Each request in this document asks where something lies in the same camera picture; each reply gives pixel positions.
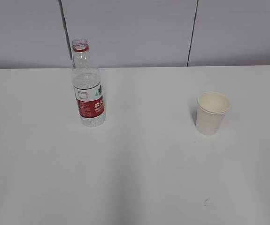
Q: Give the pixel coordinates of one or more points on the clear water bottle red label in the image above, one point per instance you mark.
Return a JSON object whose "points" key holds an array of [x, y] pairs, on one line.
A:
{"points": [[86, 81]]}

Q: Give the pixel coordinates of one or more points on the white paper cup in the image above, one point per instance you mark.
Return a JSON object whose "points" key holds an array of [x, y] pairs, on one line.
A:
{"points": [[211, 110]]}

